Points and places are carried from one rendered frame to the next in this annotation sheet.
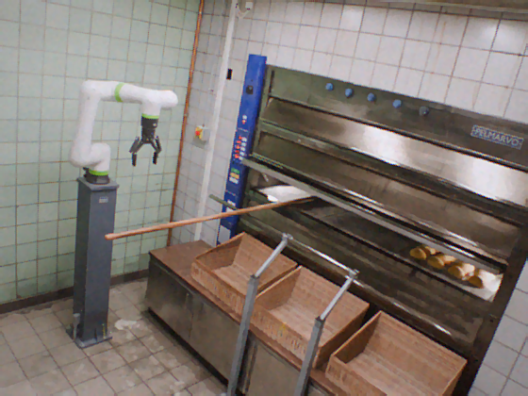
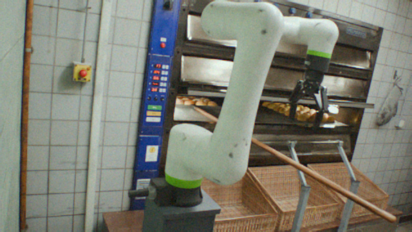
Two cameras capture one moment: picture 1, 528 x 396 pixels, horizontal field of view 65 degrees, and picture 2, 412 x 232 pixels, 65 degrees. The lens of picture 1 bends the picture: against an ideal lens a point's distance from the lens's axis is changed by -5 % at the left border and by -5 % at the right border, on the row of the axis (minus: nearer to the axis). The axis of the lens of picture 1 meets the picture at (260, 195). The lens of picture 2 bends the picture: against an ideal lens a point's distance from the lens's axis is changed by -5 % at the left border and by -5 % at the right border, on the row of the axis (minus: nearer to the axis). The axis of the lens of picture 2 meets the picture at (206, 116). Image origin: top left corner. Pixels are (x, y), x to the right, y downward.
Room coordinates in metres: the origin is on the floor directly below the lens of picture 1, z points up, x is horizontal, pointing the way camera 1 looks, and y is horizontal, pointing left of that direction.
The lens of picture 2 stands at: (2.16, 2.02, 1.72)
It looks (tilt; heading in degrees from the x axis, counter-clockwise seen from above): 12 degrees down; 290
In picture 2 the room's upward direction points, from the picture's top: 9 degrees clockwise
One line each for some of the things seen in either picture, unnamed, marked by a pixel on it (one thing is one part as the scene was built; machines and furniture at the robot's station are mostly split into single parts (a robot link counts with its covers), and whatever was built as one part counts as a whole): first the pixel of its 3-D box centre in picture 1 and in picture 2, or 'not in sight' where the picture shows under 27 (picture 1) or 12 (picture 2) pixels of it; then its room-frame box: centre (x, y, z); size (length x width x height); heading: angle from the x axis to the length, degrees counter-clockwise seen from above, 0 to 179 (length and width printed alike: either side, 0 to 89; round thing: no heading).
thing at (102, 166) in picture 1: (98, 157); (189, 154); (2.55, 1.06, 1.36); 0.16 x 0.13 x 0.19; 156
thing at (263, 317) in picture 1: (306, 312); (290, 194); (2.31, -0.42, 0.72); 0.56 x 0.49 x 0.28; 50
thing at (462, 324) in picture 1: (342, 259); (276, 144); (2.51, -0.59, 1.02); 1.79 x 0.11 x 0.19; 49
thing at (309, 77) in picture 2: (147, 135); (312, 82); (2.25, 0.66, 1.63); 0.08 x 0.07 x 0.09; 142
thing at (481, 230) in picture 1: (363, 183); (289, 79); (2.51, -0.59, 1.54); 1.79 x 0.11 x 0.19; 49
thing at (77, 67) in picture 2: (202, 133); (82, 71); (3.46, 0.57, 1.46); 0.10 x 0.07 x 0.10; 49
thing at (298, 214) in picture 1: (350, 239); (277, 126); (2.53, -0.61, 1.16); 1.80 x 0.06 x 0.04; 49
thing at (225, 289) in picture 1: (242, 270); (223, 202); (2.69, 0.02, 0.72); 0.56 x 0.49 x 0.28; 48
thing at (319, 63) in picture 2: (149, 122); (315, 64); (2.25, 0.66, 1.70); 0.12 x 0.09 x 0.06; 52
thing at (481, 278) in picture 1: (461, 256); (298, 111); (2.47, -1.32, 1.21); 0.61 x 0.48 x 0.06; 139
